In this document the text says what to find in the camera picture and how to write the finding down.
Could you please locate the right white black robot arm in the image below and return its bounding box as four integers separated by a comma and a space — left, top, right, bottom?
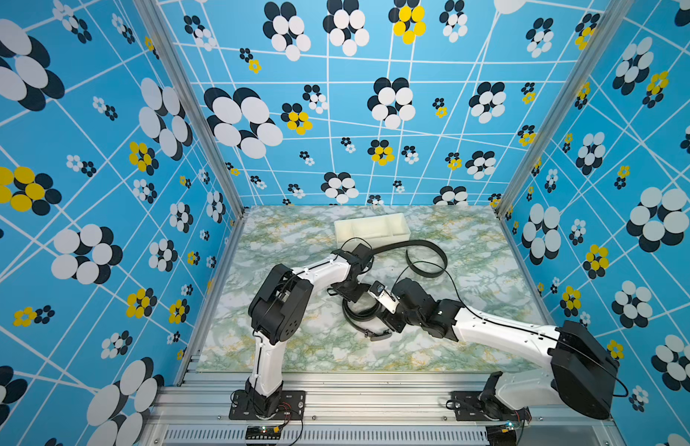
368, 278, 619, 420

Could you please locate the right circuit board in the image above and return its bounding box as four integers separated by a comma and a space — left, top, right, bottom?
486, 424, 518, 446

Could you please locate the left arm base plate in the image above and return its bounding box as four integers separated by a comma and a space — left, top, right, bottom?
228, 390, 307, 421

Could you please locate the left aluminium corner post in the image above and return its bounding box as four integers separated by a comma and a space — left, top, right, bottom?
135, 0, 245, 222

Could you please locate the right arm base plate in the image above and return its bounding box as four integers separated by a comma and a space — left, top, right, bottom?
445, 391, 532, 423

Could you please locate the aluminium corner post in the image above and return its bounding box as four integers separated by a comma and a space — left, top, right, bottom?
497, 0, 634, 223
135, 0, 245, 222

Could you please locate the aluminium front frame rail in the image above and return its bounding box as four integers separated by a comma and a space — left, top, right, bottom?
138, 371, 628, 446

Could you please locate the right aluminium corner post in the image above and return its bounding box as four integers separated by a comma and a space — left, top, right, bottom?
497, 0, 634, 223

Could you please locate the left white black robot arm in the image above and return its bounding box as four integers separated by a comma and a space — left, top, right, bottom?
245, 243, 374, 418

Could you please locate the white compartment storage tray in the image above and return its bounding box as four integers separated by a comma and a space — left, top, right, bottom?
334, 213, 411, 247

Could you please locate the left circuit board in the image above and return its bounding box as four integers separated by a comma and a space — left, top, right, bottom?
245, 425, 283, 442

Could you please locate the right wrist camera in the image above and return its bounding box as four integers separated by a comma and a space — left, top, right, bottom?
368, 281, 399, 314

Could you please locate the circuit board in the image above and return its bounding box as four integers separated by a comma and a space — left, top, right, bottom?
486, 424, 518, 446
245, 425, 283, 442

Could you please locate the long black leather belt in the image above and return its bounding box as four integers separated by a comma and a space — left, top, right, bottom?
341, 298, 393, 342

